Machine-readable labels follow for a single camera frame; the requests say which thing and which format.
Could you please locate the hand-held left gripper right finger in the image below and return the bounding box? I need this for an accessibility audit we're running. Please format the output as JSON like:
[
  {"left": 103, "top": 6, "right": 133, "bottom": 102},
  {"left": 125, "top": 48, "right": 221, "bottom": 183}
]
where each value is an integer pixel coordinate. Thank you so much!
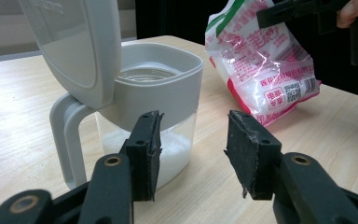
[{"left": 224, "top": 109, "right": 358, "bottom": 224}]

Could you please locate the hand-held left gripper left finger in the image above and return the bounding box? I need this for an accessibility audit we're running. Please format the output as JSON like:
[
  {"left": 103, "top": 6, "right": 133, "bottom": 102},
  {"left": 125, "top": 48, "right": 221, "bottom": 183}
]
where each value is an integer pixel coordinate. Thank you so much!
[{"left": 78, "top": 110, "right": 164, "bottom": 224}]

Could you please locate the pink white sugar bag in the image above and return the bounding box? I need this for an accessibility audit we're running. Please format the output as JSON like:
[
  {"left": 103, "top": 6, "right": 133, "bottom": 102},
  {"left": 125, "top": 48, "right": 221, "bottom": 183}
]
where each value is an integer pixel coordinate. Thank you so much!
[{"left": 204, "top": 0, "right": 322, "bottom": 127}]

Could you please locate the clear jar with grey lid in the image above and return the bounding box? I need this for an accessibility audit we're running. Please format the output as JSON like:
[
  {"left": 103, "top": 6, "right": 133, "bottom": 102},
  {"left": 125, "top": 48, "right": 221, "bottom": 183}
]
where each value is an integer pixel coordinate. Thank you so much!
[{"left": 18, "top": 0, "right": 204, "bottom": 190}]

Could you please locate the black curtain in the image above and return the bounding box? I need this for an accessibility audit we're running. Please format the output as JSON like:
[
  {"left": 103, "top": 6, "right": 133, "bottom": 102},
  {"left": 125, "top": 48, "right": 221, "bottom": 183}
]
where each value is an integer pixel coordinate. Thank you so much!
[{"left": 135, "top": 0, "right": 358, "bottom": 101}]

